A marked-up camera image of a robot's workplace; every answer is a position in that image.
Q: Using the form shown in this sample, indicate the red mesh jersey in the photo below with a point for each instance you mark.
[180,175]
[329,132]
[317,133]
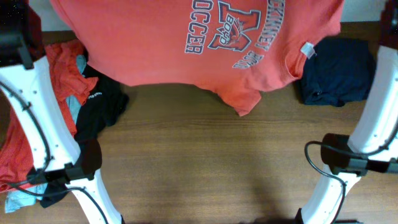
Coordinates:
[38,100]

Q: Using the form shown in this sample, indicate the black garment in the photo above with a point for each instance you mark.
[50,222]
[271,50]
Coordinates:
[105,103]

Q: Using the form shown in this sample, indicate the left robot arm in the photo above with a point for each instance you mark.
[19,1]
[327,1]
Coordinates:
[21,44]

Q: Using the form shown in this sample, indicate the orange soccer t-shirt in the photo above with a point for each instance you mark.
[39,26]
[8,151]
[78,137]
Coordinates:
[236,49]

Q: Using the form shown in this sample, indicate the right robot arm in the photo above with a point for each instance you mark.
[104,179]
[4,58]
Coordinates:
[342,160]

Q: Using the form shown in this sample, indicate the folded navy blue garment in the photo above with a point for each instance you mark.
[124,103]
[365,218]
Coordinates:
[342,71]

